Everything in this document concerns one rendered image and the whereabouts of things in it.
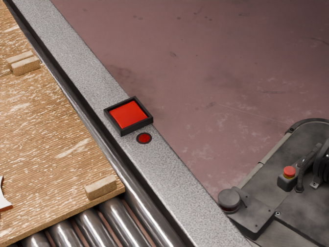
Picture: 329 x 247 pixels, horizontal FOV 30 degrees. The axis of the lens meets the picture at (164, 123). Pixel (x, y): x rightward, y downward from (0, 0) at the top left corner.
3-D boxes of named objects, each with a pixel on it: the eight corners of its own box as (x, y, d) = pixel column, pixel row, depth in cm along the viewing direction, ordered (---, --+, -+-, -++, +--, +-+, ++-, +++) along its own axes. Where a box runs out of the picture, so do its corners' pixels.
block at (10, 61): (33, 59, 138) (31, 49, 136) (36, 63, 137) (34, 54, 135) (8, 67, 136) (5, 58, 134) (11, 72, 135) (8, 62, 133)
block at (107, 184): (114, 182, 113) (112, 172, 111) (118, 188, 111) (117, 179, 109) (85, 195, 111) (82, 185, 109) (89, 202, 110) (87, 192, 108)
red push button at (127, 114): (134, 104, 129) (133, 99, 128) (148, 121, 126) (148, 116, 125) (108, 115, 127) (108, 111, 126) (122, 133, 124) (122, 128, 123)
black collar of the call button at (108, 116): (135, 101, 130) (135, 95, 129) (153, 122, 126) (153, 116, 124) (104, 114, 128) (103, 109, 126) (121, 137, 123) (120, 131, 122)
